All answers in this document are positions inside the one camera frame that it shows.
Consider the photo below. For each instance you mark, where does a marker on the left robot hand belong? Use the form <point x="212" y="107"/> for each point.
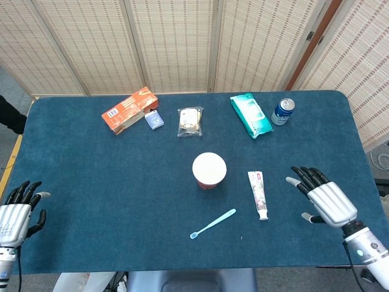
<point x="12" y="219"/>

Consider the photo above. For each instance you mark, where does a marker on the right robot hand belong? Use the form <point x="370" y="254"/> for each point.
<point x="331" y="200"/>

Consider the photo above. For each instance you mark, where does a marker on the white toothpaste tube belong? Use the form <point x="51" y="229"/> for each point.
<point x="258" y="194"/>

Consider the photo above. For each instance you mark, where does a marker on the light blue toothbrush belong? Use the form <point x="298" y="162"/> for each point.
<point x="212" y="224"/>

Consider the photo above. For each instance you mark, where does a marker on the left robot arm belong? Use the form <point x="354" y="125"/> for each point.
<point x="6" y="264"/>

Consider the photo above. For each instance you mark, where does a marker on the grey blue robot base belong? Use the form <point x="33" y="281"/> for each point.
<point x="188" y="281"/>

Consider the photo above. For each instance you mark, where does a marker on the black equipment piece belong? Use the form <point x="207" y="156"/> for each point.
<point x="383" y="185"/>

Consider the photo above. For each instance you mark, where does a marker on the blue table cloth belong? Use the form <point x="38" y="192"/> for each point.
<point x="91" y="182"/>

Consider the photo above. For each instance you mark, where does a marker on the white plastic cover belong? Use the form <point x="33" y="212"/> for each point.
<point x="73" y="283"/>

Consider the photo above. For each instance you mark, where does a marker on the blue white drink can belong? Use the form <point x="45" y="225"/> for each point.
<point x="282" y="114"/>

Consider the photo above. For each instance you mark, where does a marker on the black clothing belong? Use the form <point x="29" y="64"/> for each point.
<point x="12" y="118"/>

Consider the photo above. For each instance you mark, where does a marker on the green wet wipes pack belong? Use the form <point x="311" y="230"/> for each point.
<point x="250" y="114"/>

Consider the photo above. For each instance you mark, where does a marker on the red paper cup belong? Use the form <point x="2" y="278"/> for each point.
<point x="209" y="167"/>

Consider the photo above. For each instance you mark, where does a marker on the woven bamboo folding screen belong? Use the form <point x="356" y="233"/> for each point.
<point x="364" y="61"/>
<point x="91" y="39"/>

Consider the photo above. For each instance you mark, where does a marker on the orange biscuit box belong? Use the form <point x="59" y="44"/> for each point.
<point x="127" y="111"/>

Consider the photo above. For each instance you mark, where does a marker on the black metal hinge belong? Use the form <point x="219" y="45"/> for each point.
<point x="309" y="36"/>
<point x="321" y="40"/>

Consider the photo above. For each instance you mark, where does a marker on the bread in clear bag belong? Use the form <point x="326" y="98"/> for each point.
<point x="190" y="120"/>

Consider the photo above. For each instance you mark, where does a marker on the small blue tissue pack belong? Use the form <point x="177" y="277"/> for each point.
<point x="154" y="120"/>

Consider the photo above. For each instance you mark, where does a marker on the brown wooden post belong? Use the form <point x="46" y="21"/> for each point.
<point x="316" y="39"/>

